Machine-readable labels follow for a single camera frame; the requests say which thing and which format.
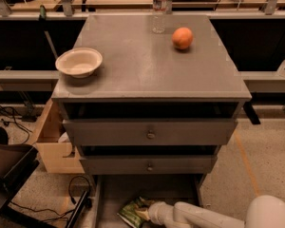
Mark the green handled tool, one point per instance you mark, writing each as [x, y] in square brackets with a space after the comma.
[43, 21]

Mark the grey drawer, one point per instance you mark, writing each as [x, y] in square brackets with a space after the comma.
[146, 165]
[144, 132]
[115, 191]

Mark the grey bottom drawer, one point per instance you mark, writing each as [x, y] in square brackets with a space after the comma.
[115, 191]

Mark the orange fruit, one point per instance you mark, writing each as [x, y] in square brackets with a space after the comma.
[182, 38]

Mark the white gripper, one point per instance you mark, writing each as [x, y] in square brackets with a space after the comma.
[159, 212]

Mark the green jalapeno chip bag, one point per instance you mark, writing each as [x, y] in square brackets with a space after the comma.
[128, 215]

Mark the grey drawer cabinet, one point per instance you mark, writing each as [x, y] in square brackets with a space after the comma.
[144, 77]

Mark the clear plastic water bottle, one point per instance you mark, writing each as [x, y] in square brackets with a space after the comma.
[159, 10]

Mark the grey top drawer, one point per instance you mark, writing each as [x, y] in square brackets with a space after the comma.
[144, 132]

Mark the grey middle drawer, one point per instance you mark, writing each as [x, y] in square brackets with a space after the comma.
[146, 165]

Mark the white paper bowl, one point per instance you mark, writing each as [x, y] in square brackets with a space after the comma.
[79, 62]

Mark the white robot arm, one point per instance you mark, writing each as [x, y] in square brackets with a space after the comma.
[263, 212]

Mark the light wooden box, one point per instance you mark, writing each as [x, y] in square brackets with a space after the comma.
[58, 155]

